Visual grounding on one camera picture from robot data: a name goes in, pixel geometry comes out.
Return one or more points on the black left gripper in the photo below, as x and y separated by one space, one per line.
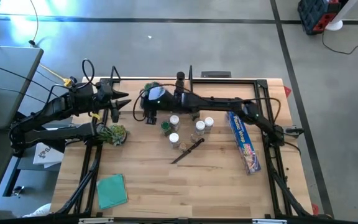
106 96

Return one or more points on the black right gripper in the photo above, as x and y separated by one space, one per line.
152 112

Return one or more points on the yellow-orange black-lid spice jar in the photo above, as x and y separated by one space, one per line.
180 75

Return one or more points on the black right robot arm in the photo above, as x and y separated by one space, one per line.
216 104

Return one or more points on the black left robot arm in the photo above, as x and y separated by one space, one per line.
57 133

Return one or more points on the white-lid seasoning jar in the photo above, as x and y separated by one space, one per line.
174 139
174 121
209 122
200 127

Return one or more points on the succulent plant in black pot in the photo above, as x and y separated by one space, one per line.
114 134

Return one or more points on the black metal plate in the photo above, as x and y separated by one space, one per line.
216 74

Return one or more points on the green folded cloth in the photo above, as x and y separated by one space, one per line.
112 191

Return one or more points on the white box with logo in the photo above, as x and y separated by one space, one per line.
47 155

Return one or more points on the blue plastic wrap box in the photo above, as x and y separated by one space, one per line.
242 140

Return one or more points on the large grey desk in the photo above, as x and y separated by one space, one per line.
5 93

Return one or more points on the silver metal plate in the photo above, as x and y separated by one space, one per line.
269 221
95 220

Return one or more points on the metal caster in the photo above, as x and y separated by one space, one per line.
18 190

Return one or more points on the red corner pad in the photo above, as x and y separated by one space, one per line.
287 91
314 209

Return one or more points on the white cloth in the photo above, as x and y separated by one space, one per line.
39 211

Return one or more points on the dark blue red tool case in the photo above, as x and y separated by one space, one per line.
312 12

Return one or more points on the white floor stand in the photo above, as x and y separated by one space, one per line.
334 24

